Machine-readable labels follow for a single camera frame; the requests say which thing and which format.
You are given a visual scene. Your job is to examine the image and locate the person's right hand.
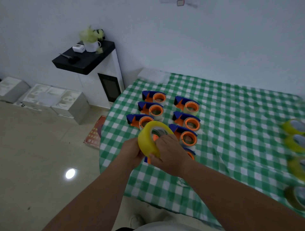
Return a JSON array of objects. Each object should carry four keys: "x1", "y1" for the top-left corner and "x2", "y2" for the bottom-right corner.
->
[{"x1": 149, "y1": 134, "x2": 191, "y2": 178}]

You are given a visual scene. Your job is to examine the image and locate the white cabinet with black top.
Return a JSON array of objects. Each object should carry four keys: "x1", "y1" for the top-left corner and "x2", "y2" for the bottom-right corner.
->
[{"x1": 52, "y1": 40, "x2": 125, "y2": 109}]

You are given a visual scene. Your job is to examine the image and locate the green white checked tablecloth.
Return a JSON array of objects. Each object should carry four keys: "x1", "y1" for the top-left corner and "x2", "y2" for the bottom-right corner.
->
[{"x1": 99, "y1": 73, "x2": 305, "y2": 227}]

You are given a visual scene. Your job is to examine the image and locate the white folded cloth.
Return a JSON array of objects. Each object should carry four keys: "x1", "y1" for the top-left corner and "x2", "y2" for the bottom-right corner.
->
[{"x1": 138, "y1": 68, "x2": 171, "y2": 84}]

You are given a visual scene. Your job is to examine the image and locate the person's white shoe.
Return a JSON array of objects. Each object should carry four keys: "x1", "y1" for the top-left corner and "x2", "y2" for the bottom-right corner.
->
[{"x1": 129, "y1": 214, "x2": 146, "y2": 229}]

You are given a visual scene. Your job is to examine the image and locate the person's right forearm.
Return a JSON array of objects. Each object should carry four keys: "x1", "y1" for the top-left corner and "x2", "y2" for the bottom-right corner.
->
[{"x1": 177, "y1": 159, "x2": 305, "y2": 231}]

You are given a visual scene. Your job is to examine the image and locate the rows of tape dispensers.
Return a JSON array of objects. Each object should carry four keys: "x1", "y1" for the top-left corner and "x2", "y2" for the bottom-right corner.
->
[{"x1": 126, "y1": 91, "x2": 201, "y2": 160}]

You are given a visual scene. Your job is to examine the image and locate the person's white garment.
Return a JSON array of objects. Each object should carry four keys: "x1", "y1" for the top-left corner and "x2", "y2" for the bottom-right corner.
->
[{"x1": 115, "y1": 221, "x2": 203, "y2": 231}]

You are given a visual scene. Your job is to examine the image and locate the person's left forearm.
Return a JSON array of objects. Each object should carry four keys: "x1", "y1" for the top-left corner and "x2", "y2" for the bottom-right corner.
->
[{"x1": 42, "y1": 155, "x2": 134, "y2": 231}]

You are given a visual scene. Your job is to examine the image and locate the person's left hand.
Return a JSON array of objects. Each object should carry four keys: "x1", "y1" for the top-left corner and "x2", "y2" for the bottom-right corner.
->
[{"x1": 118, "y1": 138, "x2": 145, "y2": 170}]

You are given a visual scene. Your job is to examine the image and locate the orange blue tape dispenser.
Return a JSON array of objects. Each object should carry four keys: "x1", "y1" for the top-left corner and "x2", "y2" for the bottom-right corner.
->
[{"x1": 144, "y1": 134, "x2": 159, "y2": 165}]

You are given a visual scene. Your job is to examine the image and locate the white mug with yellow-green plant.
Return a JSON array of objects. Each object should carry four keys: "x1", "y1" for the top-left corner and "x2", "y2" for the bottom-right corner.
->
[{"x1": 79, "y1": 26, "x2": 104, "y2": 54}]

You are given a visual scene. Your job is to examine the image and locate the white printed box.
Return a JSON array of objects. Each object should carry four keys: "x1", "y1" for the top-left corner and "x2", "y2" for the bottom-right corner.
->
[
  {"x1": 0, "y1": 77, "x2": 31, "y2": 103},
  {"x1": 51, "y1": 90, "x2": 90, "y2": 125},
  {"x1": 14, "y1": 83, "x2": 66, "y2": 112}
]

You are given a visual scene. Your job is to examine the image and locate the yellow tape roll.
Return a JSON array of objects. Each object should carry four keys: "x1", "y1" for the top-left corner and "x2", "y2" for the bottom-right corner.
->
[
  {"x1": 284, "y1": 134, "x2": 305, "y2": 153},
  {"x1": 284, "y1": 185, "x2": 305, "y2": 212},
  {"x1": 281, "y1": 119, "x2": 305, "y2": 135},
  {"x1": 138, "y1": 121, "x2": 175, "y2": 158},
  {"x1": 287, "y1": 156, "x2": 305, "y2": 182}
]

